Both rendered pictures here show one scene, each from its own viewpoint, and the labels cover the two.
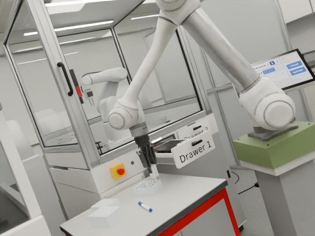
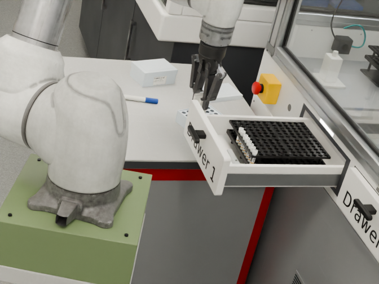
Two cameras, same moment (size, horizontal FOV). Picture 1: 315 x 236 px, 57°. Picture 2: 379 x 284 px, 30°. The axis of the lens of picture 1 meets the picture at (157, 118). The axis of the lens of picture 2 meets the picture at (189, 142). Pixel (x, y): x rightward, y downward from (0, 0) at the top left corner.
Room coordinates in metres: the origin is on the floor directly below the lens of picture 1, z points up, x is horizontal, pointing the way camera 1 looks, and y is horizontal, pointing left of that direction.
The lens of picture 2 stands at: (1.82, -1.67, 1.77)
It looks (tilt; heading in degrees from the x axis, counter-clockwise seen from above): 30 degrees down; 102
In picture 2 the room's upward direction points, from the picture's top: 13 degrees clockwise
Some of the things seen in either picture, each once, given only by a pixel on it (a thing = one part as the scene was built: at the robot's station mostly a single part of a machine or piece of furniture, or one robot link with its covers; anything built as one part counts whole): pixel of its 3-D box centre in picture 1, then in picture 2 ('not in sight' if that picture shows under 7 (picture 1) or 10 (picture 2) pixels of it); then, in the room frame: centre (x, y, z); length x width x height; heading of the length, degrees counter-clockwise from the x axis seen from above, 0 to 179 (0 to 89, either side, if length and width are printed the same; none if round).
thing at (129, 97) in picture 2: (145, 206); (135, 98); (1.23, 0.18, 0.77); 0.14 x 0.02 x 0.02; 24
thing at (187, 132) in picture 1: (195, 132); (372, 220); (1.98, -0.22, 0.87); 0.29 x 0.02 x 0.11; 124
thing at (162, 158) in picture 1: (171, 150); (278, 149); (1.71, -0.02, 0.86); 0.40 x 0.26 x 0.06; 34
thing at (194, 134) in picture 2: (195, 143); (198, 134); (1.51, -0.15, 0.91); 0.07 x 0.04 x 0.01; 124
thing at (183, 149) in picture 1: (194, 148); (205, 145); (1.54, -0.14, 0.87); 0.29 x 0.02 x 0.11; 124
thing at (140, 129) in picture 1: (138, 129); (216, 32); (1.45, 0.11, 1.08); 0.09 x 0.09 x 0.06
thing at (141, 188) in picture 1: (147, 187); (201, 119); (1.45, 0.16, 0.78); 0.12 x 0.08 x 0.04; 56
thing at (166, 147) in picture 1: (172, 150); (276, 148); (1.70, -0.02, 0.87); 0.22 x 0.18 x 0.06; 34
